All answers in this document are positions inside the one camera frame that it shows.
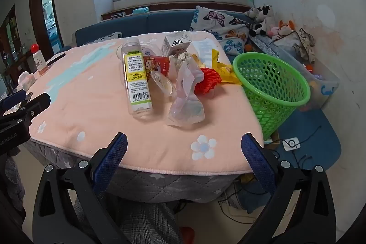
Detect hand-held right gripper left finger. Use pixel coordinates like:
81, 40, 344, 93
32, 132, 128, 244

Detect clear plastic lid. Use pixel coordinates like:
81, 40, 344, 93
151, 70, 175, 96

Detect brown doorway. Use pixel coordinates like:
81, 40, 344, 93
28, 0, 65, 54

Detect person's left hand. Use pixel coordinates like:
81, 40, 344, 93
4, 157, 26, 210

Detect white bottle with red cap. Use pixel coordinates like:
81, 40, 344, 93
31, 43, 50, 77

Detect clear bottle with yellow label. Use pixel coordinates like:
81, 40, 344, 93
121, 36, 153, 121

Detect grey striped cushion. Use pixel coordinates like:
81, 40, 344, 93
249, 34, 283, 57

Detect beige cloth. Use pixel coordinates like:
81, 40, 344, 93
297, 28, 316, 64

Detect yellow wrapper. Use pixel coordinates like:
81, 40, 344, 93
211, 50, 243, 85

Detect white carton box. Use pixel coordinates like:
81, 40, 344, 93
161, 30, 192, 57

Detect grey quilted table cover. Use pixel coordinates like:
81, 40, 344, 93
24, 138, 249, 203

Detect dark wooden cabinet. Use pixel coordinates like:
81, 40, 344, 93
0, 4, 29, 84

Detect large cow plush toy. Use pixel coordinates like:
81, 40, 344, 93
249, 5, 276, 38

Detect person's grey plaid trousers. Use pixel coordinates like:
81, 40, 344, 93
74, 195, 183, 244

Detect small butterfly pillow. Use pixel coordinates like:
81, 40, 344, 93
221, 38, 248, 56

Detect large butterfly pillow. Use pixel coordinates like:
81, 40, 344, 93
189, 6, 252, 41

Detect blue sofa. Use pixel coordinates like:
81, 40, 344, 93
70, 8, 286, 62

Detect green plastic basket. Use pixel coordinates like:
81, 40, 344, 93
232, 52, 311, 141

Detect orange fox plush toy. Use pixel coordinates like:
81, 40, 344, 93
277, 20, 296, 36

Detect wooden ledge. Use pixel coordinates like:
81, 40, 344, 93
101, 3, 252, 21

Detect red paper wrapper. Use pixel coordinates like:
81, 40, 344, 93
194, 67, 223, 96

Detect flat patterned pillow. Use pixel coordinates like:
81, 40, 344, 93
83, 32, 123, 46

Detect red packet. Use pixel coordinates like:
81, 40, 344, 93
142, 55, 171, 79

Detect blue floor mat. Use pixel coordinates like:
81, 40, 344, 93
237, 110, 342, 204

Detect clear plastic bag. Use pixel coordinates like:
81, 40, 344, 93
167, 57, 206, 127

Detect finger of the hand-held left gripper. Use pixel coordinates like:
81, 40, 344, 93
0, 90, 27, 114
17, 93, 51, 130

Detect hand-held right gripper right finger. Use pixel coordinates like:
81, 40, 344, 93
241, 132, 336, 244

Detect clear storage bin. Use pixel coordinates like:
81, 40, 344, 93
274, 44, 341, 110

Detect black phone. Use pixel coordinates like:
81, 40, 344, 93
46, 52, 66, 67

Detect white charger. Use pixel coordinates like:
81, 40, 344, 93
282, 138, 301, 151

